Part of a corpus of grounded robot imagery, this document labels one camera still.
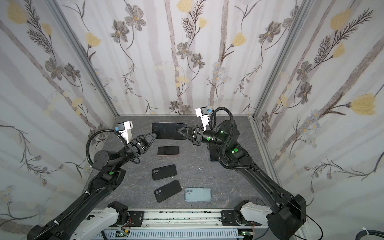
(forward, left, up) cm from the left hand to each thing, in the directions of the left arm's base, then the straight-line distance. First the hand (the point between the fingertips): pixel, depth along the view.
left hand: (153, 134), depth 56 cm
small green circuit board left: (-28, +20, -44) cm, 56 cm away
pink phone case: (+14, -2, -42) cm, 44 cm away
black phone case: (+2, +1, -42) cm, 42 cm away
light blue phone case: (-12, -19, -41) cm, 47 cm away
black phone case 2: (-8, -1, -43) cm, 44 cm away
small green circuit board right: (-30, -43, -39) cm, 65 cm away
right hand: (0, -10, +2) cm, 10 cm away
